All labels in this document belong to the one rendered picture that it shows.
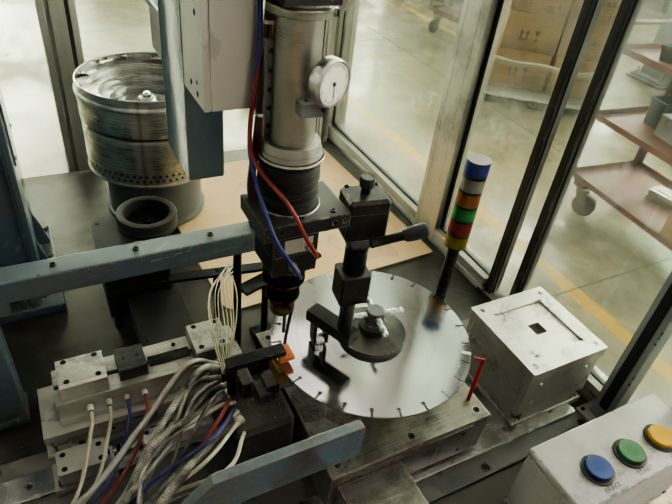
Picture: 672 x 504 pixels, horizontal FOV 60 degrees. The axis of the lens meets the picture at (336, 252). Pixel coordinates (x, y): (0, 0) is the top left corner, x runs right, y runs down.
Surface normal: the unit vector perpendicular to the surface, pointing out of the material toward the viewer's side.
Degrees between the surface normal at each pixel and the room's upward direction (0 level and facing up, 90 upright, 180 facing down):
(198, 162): 90
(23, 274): 0
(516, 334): 0
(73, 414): 90
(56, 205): 0
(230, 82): 90
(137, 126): 90
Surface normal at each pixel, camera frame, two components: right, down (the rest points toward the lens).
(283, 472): 0.45, 0.58
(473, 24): -0.89, 0.20
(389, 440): 0.11, -0.79
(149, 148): 0.25, 0.61
